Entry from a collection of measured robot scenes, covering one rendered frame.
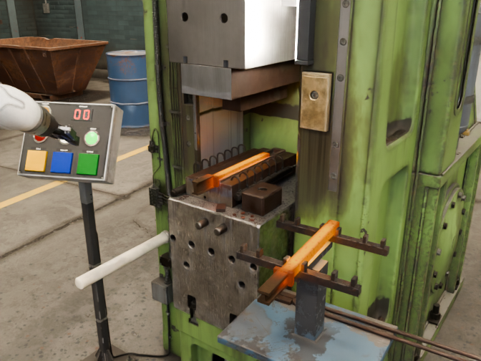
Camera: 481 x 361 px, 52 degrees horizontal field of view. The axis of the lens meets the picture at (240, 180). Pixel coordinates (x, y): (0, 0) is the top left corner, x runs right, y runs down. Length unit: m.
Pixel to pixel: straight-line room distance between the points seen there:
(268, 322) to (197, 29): 0.88
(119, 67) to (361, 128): 4.95
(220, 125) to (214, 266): 0.56
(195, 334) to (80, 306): 1.08
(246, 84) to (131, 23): 8.07
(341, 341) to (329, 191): 0.46
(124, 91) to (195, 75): 4.68
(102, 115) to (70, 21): 8.84
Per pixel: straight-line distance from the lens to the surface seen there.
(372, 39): 1.44
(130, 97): 6.23
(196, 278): 1.77
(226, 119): 1.95
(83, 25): 10.42
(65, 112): 1.92
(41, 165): 1.90
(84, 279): 1.84
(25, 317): 2.88
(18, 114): 1.40
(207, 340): 1.89
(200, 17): 1.55
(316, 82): 1.49
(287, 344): 1.35
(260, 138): 2.07
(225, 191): 1.61
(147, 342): 2.54
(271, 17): 1.57
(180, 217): 1.70
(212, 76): 1.54
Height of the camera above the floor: 1.57
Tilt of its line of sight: 21 degrees down
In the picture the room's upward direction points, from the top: straight up
